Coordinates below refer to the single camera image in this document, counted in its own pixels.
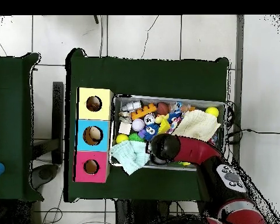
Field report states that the mint green waffle cloth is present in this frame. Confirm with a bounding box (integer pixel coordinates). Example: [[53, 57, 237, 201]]
[[110, 139, 151, 176]]

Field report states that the white baseball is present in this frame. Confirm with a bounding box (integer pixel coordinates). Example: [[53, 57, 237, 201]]
[[131, 118, 145, 132]]

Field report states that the cream waffle cloth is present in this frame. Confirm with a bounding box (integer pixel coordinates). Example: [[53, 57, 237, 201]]
[[172, 109, 222, 142]]

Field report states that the orange plastic building block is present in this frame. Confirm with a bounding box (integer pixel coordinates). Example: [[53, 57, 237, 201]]
[[130, 103, 158, 121]]

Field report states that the dark grey floor base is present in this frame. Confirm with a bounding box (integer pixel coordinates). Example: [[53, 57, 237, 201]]
[[29, 163, 60, 190]]

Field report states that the yellow cheese wedge toy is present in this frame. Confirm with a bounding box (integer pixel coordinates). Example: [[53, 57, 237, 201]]
[[157, 119, 172, 135]]

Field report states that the yellow plastic ball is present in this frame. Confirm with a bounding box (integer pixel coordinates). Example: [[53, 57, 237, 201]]
[[205, 106, 220, 118], [115, 133, 130, 144]]

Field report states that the wooden box with three holes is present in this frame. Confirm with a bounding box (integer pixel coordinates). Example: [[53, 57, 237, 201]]
[[72, 86, 114, 184]]

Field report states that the dark green table cloth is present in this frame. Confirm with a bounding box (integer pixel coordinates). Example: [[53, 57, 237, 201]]
[[0, 52, 44, 202], [64, 47, 230, 202]]

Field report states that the black floor cable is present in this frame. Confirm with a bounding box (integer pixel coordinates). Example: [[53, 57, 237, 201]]
[[226, 128, 280, 137]]

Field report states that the blue spiky toy with eyes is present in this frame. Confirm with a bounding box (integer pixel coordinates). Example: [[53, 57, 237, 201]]
[[143, 123, 160, 142]]

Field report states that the silver wire mesh bin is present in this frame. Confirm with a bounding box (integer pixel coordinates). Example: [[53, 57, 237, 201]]
[[108, 93, 227, 173]]

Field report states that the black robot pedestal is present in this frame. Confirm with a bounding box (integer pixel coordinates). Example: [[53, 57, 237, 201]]
[[114, 198, 201, 224]]

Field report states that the black upright panel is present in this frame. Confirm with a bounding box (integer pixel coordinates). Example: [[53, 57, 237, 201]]
[[51, 81, 64, 165]]

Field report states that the green spiky ball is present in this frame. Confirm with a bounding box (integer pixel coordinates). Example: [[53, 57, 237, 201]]
[[128, 132, 145, 142]]

